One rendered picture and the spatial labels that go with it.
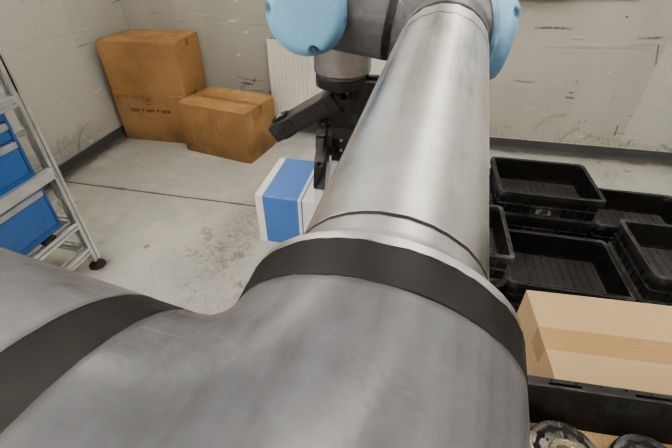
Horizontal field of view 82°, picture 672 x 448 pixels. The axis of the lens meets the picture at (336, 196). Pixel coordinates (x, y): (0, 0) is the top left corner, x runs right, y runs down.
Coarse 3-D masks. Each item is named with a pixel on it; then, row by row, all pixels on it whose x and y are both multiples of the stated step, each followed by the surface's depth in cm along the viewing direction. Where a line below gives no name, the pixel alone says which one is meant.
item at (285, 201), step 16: (288, 160) 67; (304, 160) 67; (272, 176) 63; (288, 176) 63; (304, 176) 63; (256, 192) 59; (272, 192) 59; (288, 192) 59; (304, 192) 59; (256, 208) 60; (272, 208) 59; (288, 208) 59; (304, 208) 58; (272, 224) 61; (288, 224) 60; (304, 224) 60; (272, 240) 63
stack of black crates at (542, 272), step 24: (528, 240) 153; (552, 240) 151; (576, 240) 149; (600, 240) 148; (528, 264) 152; (552, 264) 152; (576, 264) 152; (600, 264) 146; (504, 288) 136; (528, 288) 130; (552, 288) 128; (576, 288) 142; (600, 288) 142; (624, 288) 130
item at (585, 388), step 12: (528, 384) 55; (540, 384) 55; (552, 384) 56; (564, 384) 55; (576, 384) 55; (588, 384) 55; (600, 396) 54; (612, 396) 54; (624, 396) 54; (636, 396) 55; (648, 396) 54; (660, 396) 54
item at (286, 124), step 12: (324, 96) 52; (300, 108) 54; (312, 108) 52; (324, 108) 52; (336, 108) 52; (276, 120) 55; (288, 120) 54; (300, 120) 54; (312, 120) 53; (276, 132) 55; (288, 132) 55
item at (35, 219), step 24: (0, 120) 148; (0, 144) 149; (0, 168) 150; (24, 168) 159; (0, 192) 151; (0, 216) 151; (24, 216) 161; (48, 216) 172; (0, 240) 153; (24, 240) 163
